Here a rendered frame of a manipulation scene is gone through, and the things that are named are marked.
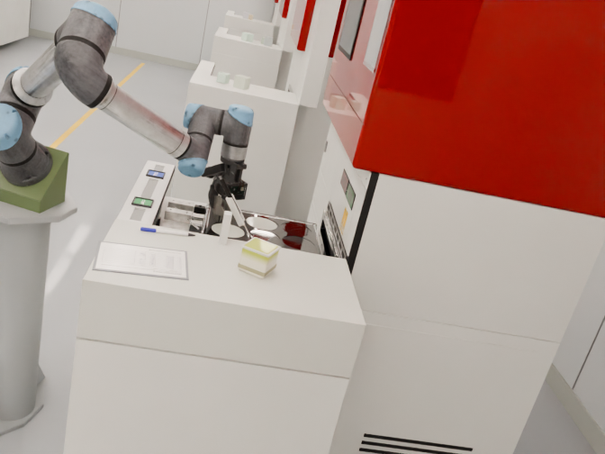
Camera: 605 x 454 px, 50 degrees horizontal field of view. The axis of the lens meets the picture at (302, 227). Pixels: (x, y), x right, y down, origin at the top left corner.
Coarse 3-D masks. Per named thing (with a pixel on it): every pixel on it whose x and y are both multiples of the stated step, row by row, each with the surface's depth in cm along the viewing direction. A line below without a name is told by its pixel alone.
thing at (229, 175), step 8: (224, 160) 187; (232, 168) 187; (240, 168) 187; (216, 176) 192; (224, 176) 191; (232, 176) 188; (240, 176) 190; (216, 184) 191; (232, 184) 188; (240, 184) 189; (224, 192) 190; (232, 192) 188; (240, 192) 191
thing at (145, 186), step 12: (144, 168) 210; (156, 168) 214; (168, 168) 216; (144, 180) 200; (156, 180) 204; (168, 180) 205; (132, 192) 189; (144, 192) 192; (156, 192) 193; (156, 204) 184; (120, 216) 171; (132, 216) 174; (144, 216) 175
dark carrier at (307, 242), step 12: (252, 216) 209; (264, 216) 211; (240, 228) 198; (252, 228) 200; (276, 228) 205; (288, 228) 207; (300, 228) 209; (312, 228) 211; (240, 240) 190; (264, 240) 194; (276, 240) 196; (288, 240) 198; (300, 240) 200; (312, 240) 202; (312, 252) 193
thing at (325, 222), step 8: (328, 216) 213; (320, 224) 221; (328, 224) 206; (320, 232) 218; (328, 232) 204; (320, 240) 216; (336, 240) 195; (328, 248) 206; (336, 248) 189; (336, 256) 185
